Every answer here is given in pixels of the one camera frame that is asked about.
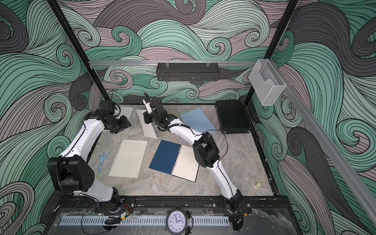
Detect torn lined paper page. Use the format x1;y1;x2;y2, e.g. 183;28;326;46
115;106;134;121

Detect dark blue spiral notebook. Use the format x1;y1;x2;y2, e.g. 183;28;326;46
149;140;199;182

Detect cream lined spiral notebook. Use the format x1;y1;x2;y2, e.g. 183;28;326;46
108;140;147;178

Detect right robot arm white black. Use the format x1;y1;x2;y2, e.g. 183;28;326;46
143;93;242;213

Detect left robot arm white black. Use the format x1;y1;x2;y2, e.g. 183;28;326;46
47;100;131;207

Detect light blue spiral notebook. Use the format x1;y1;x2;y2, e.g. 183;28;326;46
180;108;216;133

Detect light blue scissors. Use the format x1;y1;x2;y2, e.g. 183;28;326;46
97;152;110;173

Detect black hard case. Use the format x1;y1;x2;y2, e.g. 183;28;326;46
215;100;251;134

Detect round white clock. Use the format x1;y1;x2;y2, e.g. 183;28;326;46
165;209;188;235

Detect small yellowish object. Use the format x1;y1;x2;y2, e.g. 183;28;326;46
254;182;261;189

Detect aluminium rail back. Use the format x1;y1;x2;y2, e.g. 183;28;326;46
88;60;256;67

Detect aluminium rail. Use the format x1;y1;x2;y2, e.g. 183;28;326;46
271;61;376;225
88;60;256;67

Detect black wall tray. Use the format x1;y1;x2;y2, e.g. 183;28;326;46
156;63;219;82

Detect white slotted cable duct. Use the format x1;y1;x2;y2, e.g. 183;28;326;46
58;215;230;227

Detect clear acrylic wall holder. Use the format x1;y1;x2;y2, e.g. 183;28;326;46
249;59;286;106

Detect aluminium rail right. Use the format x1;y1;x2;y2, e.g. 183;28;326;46
271;61;376;225

